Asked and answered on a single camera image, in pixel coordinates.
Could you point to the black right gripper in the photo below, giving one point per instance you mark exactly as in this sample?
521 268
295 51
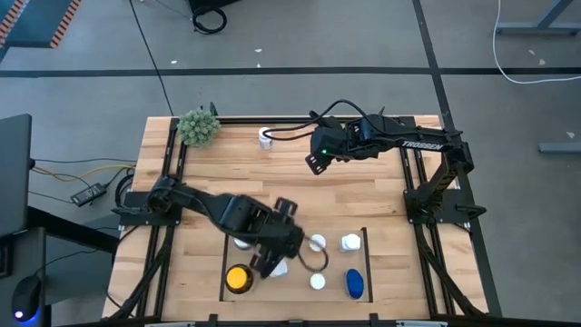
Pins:
333 141

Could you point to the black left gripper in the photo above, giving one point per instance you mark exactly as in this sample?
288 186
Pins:
281 236

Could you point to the large white labelled medicine bottle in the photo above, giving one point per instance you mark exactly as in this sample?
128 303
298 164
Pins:
280 270

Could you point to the orange pill vial white cap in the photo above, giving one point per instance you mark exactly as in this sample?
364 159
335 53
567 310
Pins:
318 242

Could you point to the pink medicine bottle white cap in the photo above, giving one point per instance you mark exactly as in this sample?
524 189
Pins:
318 281

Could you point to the amber bottle with yellow cap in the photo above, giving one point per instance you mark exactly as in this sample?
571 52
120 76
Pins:
238 278

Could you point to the small white medicine bottle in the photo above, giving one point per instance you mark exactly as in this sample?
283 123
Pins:
265 141

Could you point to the blue capped medicine bottle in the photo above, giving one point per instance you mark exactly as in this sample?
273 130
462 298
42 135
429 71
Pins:
354 284

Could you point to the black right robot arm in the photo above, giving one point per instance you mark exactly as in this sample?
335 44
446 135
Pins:
422 144

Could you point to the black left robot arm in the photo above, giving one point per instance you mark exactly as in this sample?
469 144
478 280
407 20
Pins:
199 202

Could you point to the green plant in white pot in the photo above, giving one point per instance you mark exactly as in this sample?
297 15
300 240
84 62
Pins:
198 128

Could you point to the black equipment base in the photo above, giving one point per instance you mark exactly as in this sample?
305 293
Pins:
209 3

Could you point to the black power adapter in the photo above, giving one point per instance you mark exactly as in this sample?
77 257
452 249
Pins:
88 194

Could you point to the grey metal foot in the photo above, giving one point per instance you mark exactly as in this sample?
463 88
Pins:
560 147

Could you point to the dark grey desk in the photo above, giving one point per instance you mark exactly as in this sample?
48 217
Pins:
32 245

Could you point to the black computer mouse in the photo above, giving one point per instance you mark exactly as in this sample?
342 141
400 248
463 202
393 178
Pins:
26 297

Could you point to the dark grey monitor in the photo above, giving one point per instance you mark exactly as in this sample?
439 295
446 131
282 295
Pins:
13 172

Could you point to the blue platform with striped edge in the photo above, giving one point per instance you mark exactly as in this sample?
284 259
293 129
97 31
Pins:
36 22

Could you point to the black aluminium table frame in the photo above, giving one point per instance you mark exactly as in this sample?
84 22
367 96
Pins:
160 272

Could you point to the white bracket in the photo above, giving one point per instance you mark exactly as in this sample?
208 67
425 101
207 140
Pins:
170 324
422 324

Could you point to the grey metal table frame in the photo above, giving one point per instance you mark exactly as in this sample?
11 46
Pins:
535 29

